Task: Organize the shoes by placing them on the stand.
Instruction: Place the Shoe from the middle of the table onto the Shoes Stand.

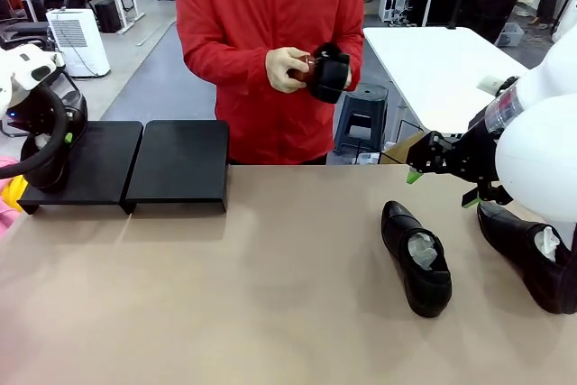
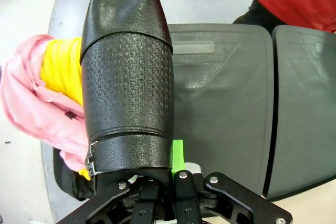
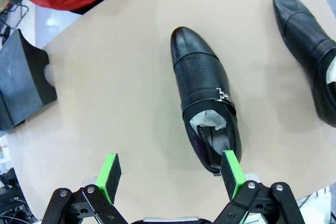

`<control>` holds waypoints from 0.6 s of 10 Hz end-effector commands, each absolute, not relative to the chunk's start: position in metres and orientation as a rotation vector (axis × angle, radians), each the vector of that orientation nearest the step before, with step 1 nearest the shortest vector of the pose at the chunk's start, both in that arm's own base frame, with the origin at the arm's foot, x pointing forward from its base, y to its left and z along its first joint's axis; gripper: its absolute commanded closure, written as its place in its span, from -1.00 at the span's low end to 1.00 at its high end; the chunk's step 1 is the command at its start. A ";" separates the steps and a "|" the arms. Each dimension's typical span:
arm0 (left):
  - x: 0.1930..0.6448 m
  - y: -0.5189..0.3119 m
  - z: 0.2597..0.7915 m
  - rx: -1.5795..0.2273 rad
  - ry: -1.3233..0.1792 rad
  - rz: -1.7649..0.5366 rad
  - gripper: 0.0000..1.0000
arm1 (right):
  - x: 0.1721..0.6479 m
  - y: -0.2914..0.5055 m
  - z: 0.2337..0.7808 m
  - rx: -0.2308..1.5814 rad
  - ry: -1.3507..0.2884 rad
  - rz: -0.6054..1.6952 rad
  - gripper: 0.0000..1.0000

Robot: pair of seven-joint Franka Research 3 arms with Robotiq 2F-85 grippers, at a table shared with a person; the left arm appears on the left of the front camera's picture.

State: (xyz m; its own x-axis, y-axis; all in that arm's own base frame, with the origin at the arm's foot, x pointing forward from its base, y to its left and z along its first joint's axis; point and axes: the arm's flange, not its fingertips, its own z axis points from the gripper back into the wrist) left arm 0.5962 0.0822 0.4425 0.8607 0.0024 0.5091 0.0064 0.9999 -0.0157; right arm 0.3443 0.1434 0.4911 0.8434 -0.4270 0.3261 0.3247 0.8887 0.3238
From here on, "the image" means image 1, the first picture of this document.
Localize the yellow object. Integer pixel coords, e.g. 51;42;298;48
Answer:
0;175;31;215

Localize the white computer case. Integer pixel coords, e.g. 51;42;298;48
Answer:
378;0;408;23

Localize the grey storage bin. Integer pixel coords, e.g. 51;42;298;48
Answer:
494;22;527;48

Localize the person's left forearm red sleeve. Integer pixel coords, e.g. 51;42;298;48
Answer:
342;26;365;93

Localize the brown cardboard box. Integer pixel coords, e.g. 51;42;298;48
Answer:
380;132;427;165

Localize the pink cloth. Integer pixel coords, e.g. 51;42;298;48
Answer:
0;154;23;242

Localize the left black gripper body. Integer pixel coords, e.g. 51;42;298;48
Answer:
7;87;78;137

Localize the black computer tower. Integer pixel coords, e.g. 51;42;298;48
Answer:
94;0;123;33

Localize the brown shoe brush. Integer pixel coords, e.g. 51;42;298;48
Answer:
288;54;319;84

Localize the black shoe stand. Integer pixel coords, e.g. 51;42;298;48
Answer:
124;119;231;215
17;121;144;216

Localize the person in red jacket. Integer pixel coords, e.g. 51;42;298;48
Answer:
173;0;366;166

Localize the person's right forearm red sleeve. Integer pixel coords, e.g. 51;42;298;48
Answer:
182;37;271;96

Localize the person's right hand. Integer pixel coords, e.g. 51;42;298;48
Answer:
265;46;312;95

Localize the white table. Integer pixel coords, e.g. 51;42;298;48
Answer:
362;26;529;133

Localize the white paper sheet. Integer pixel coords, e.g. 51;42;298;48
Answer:
477;76;500;96

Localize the white air purifier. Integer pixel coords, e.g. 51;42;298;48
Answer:
46;8;112;78

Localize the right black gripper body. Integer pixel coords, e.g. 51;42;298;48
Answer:
444;125;501;188

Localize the dark blue plastic stool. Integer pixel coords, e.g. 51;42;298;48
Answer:
332;82;389;156

